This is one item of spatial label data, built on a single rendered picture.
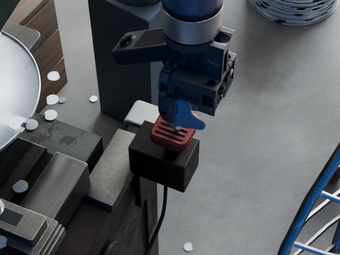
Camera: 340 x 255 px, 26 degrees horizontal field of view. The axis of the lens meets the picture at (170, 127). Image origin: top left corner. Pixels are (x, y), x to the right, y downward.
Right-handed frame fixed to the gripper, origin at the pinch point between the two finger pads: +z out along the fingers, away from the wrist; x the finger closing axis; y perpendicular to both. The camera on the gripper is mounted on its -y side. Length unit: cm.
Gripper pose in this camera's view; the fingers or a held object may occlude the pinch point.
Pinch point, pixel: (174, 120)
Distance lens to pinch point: 107.2
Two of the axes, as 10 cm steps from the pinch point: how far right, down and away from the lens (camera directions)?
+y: 9.1, 3.3, -2.5
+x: 4.1, -7.2, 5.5
